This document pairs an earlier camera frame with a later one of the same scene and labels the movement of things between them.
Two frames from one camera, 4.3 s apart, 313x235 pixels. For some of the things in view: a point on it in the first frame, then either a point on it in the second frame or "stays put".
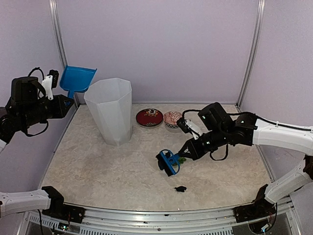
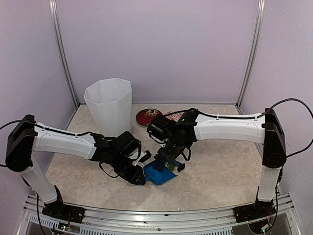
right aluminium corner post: x=260 y=18 stays put
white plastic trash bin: x=110 y=101 stays put
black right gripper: x=190 y=155 to x=169 y=158
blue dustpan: x=76 y=79 to x=156 y=176
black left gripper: x=61 y=109 to x=138 y=173
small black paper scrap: x=180 y=188 to x=181 y=167
